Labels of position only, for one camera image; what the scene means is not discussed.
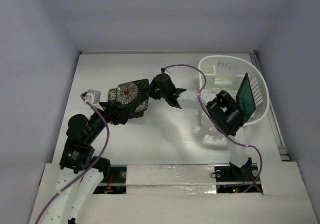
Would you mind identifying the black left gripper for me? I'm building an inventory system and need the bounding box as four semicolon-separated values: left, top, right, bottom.
86;100;133;143

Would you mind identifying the large black floral plate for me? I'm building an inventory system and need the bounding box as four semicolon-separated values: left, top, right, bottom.
108;88;149;119

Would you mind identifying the small black floral plate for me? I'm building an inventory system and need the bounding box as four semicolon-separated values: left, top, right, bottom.
116;79;149;110

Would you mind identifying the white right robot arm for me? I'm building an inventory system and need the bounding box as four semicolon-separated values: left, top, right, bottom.
148;73;256;180

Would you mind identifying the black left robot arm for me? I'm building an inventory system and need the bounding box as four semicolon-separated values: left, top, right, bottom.
36;102;132;223

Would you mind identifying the white plastic dish rack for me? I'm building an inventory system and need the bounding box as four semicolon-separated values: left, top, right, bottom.
198;55;270;127

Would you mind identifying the silver taped front panel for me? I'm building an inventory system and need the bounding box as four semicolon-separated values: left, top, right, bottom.
125;164;217;195

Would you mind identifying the black teal square plate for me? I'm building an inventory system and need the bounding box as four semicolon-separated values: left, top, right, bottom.
236;73;256;123

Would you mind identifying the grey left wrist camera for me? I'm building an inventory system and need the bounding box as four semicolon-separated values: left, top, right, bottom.
80;89;101;105

